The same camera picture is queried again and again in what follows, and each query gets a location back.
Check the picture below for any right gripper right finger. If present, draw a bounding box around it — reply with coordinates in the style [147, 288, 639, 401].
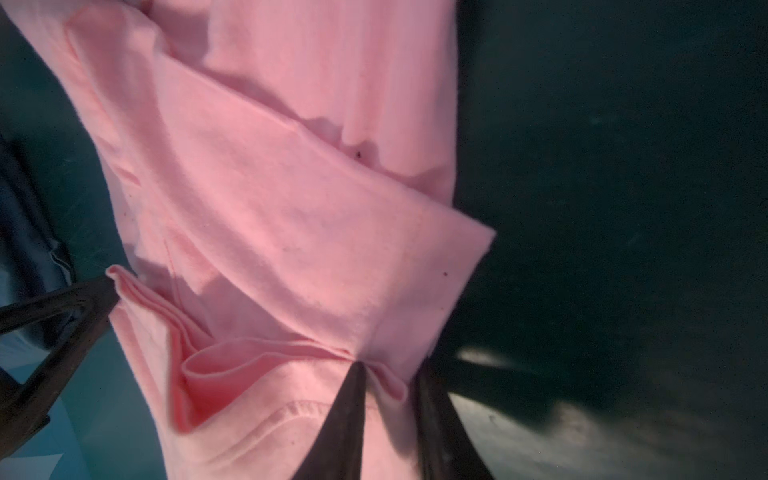
[414, 359, 494, 480]

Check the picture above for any folded grey blue t shirt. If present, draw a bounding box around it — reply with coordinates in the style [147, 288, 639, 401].
[0, 134, 76, 349]

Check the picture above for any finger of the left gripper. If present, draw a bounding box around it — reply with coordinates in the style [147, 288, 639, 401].
[1, 275, 119, 459]

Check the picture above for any pink t shirt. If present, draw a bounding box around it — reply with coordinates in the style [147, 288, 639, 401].
[3, 1, 494, 479]

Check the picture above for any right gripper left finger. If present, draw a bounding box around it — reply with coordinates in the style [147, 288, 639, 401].
[292, 362, 367, 480]

